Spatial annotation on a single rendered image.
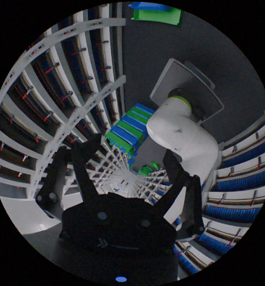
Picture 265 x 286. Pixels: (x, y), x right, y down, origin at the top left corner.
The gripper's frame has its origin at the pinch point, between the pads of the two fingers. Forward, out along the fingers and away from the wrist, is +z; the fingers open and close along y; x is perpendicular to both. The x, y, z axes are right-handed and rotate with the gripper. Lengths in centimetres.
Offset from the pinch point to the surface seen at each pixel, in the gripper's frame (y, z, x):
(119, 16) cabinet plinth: -31, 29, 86
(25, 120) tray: -63, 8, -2
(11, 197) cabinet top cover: -97, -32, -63
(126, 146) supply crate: -4, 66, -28
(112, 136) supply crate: -20, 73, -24
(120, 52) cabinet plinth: -28, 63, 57
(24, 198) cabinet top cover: -96, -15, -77
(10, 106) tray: -64, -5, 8
